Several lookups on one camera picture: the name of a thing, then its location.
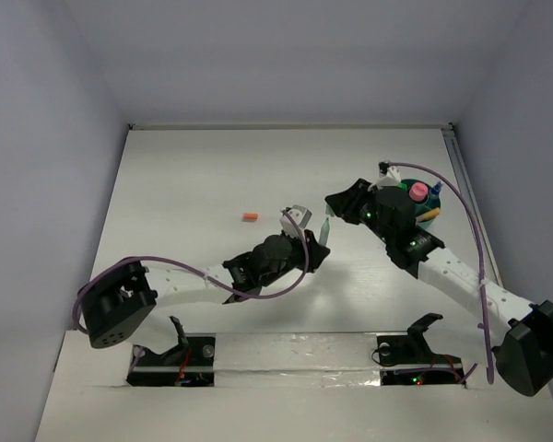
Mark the pink cap bottle in organizer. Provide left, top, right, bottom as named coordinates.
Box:
left=408, top=181, right=429, bottom=204

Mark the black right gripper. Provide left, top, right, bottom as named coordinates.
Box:
left=326, top=177, right=394, bottom=244

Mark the clear blue glue bottle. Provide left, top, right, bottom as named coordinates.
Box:
left=430, top=180, right=443, bottom=197

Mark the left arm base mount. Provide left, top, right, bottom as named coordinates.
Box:
left=126, top=316, right=217, bottom=388

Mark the small orange eraser cap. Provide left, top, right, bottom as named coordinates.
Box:
left=242, top=213, right=259, bottom=222

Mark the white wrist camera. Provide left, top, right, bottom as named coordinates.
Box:
left=370, top=161, right=402, bottom=189
left=279, top=204, right=312, bottom=238

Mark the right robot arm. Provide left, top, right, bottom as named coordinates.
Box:
left=324, top=179, right=553, bottom=397

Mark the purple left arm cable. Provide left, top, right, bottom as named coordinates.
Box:
left=72, top=211, right=311, bottom=333

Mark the green pencil-shaped clear case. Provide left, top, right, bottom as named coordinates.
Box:
left=318, top=217, right=330, bottom=247

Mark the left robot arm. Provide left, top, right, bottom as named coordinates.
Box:
left=73, top=229, right=331, bottom=364

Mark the aluminium rail right edge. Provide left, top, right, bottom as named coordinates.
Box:
left=441, top=124, right=502, bottom=285

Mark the pink orange pencil-shaped case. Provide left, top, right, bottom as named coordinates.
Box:
left=416, top=207, right=441, bottom=223

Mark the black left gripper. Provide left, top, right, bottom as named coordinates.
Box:
left=259, top=227, right=327, bottom=287

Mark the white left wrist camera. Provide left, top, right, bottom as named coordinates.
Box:
left=279, top=204, right=312, bottom=238

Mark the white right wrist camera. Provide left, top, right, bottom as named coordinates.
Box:
left=370, top=161, right=402, bottom=189

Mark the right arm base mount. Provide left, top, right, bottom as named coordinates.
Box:
left=371, top=313, right=465, bottom=387

